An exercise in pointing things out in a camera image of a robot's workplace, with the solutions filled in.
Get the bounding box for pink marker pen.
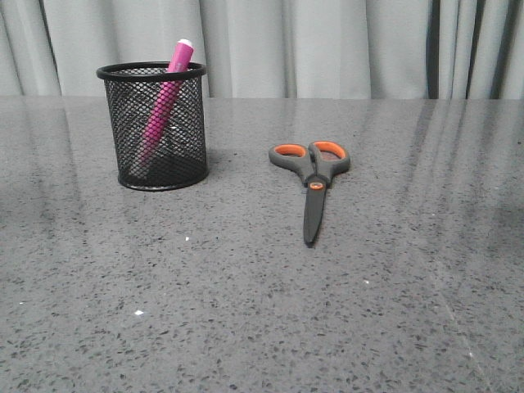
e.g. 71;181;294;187
130;38;194;178

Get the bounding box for black mesh pen holder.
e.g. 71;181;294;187
97;61;209;191

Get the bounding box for grey curtain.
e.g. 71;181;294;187
1;1;523;99

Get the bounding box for grey orange scissors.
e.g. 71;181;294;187
269;141;350;247

